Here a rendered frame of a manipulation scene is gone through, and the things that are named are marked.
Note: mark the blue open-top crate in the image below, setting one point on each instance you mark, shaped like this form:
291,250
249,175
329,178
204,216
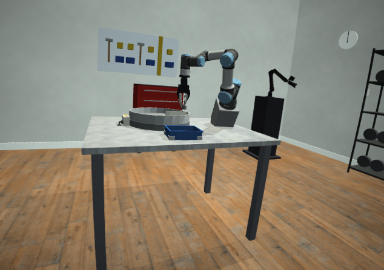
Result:
182,132

